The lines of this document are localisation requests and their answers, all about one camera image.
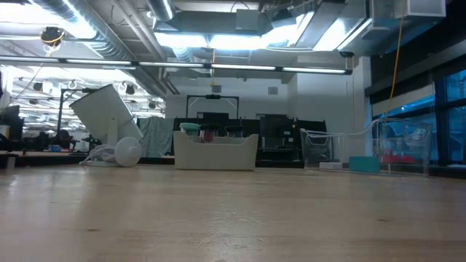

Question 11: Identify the small teal digital clock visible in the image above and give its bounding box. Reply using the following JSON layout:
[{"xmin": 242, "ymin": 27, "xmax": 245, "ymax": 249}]
[{"xmin": 348, "ymin": 156, "xmax": 381, "ymax": 174}]

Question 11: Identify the black sand timer red sand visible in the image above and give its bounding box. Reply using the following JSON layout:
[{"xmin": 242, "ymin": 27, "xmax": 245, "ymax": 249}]
[{"xmin": 199, "ymin": 123, "xmax": 221, "ymax": 144}]

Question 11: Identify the wooden top grey workbench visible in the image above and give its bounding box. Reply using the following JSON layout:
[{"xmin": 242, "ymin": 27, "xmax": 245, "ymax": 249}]
[{"xmin": 0, "ymin": 149, "xmax": 89, "ymax": 169}]

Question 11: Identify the yellow hanging cable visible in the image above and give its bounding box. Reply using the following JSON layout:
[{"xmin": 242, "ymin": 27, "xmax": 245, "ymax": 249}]
[{"xmin": 384, "ymin": 0, "xmax": 408, "ymax": 118}]

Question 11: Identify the black overhead camera gantry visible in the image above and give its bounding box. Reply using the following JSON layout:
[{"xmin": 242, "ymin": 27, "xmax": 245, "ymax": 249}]
[
  {"xmin": 186, "ymin": 94, "xmax": 240, "ymax": 119},
  {"xmin": 55, "ymin": 87, "xmax": 96, "ymax": 136}
]

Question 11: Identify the long ceiling light bar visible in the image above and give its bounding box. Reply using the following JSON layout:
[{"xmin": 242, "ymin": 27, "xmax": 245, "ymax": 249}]
[{"xmin": 0, "ymin": 55, "xmax": 353, "ymax": 76}]

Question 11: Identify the clear plastic container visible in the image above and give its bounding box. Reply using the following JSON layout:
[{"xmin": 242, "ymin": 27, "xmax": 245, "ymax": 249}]
[{"xmin": 299, "ymin": 117, "xmax": 433, "ymax": 178}]

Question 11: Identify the yellow ceiling cable reel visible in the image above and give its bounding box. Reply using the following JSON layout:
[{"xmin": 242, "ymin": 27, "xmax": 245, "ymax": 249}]
[{"xmin": 39, "ymin": 25, "xmax": 67, "ymax": 49}]

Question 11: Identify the silver spiral air duct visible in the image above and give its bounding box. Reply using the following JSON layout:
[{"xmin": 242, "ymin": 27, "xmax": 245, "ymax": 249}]
[{"xmin": 31, "ymin": 0, "xmax": 173, "ymax": 100}]

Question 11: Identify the grey plastic bin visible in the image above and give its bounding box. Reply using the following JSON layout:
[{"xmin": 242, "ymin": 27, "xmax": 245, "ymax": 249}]
[{"xmin": 173, "ymin": 130, "xmax": 260, "ymax": 172}]

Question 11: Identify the grey hanging curtain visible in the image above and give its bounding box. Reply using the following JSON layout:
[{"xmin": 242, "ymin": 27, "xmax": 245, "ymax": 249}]
[{"xmin": 138, "ymin": 116, "xmax": 175, "ymax": 159}]

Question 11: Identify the dark framed window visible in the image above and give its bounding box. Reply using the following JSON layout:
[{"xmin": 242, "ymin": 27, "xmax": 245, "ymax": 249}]
[{"xmin": 370, "ymin": 68, "xmax": 466, "ymax": 165}]

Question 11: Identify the green sand timer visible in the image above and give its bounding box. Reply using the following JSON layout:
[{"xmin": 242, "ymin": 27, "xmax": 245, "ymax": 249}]
[{"xmin": 178, "ymin": 122, "xmax": 202, "ymax": 138}]

